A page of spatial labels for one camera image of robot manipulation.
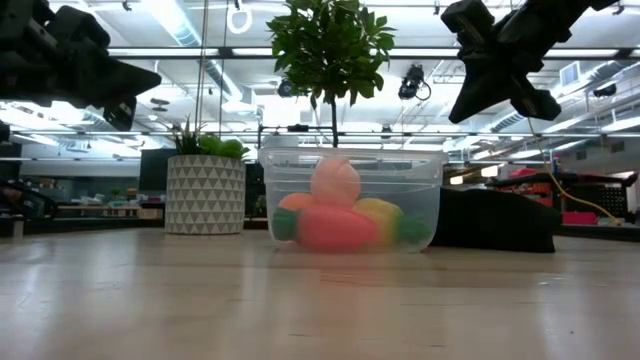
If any thin hanging cable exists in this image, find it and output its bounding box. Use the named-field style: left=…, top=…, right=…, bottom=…
left=196, top=0, right=210, bottom=134

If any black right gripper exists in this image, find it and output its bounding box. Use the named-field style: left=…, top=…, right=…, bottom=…
left=442, top=0, right=574, bottom=125

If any black storage rack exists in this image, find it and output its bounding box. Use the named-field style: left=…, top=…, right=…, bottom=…
left=487, top=171, right=640, bottom=226

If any black ceiling-mounted camera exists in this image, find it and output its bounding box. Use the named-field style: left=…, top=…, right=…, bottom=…
left=398, top=64, right=432, bottom=101

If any triangle-patterned planter pot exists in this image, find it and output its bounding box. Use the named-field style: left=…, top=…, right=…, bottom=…
left=165, top=154, right=246, bottom=235

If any green succulent plant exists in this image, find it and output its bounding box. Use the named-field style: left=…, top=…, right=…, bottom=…
left=172, top=117, right=250, bottom=160

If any black soft bag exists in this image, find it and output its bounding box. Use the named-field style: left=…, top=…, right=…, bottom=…
left=430, top=188, right=562, bottom=254

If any thin yellow cable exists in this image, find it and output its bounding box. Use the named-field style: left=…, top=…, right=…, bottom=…
left=527, top=117, right=621, bottom=226

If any clear plastic tupperware container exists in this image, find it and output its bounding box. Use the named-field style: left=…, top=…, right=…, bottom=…
left=258, top=146, right=448, bottom=254

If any orange toy carrot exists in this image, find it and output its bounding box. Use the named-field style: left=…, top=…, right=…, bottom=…
left=272, top=204, right=381, bottom=254

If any yellow toy pineapple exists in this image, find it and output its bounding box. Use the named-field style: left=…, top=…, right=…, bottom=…
left=353, top=197, right=432, bottom=249

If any orange toy orange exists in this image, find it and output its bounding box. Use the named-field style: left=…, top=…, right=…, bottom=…
left=278, top=192, right=315, bottom=212

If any white hanging loop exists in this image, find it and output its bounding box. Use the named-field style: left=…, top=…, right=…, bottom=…
left=226, top=0, right=254, bottom=35

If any black monitor screen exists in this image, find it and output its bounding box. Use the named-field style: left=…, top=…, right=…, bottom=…
left=138, top=148, right=177, bottom=192

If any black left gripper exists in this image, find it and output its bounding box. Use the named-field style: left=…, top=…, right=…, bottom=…
left=0, top=4, right=162, bottom=132

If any small leafy green tree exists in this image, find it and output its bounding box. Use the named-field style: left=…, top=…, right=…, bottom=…
left=266, top=0, right=397, bottom=149

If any red storage bin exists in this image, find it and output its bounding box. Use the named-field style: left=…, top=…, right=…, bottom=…
left=562, top=211, right=599, bottom=226

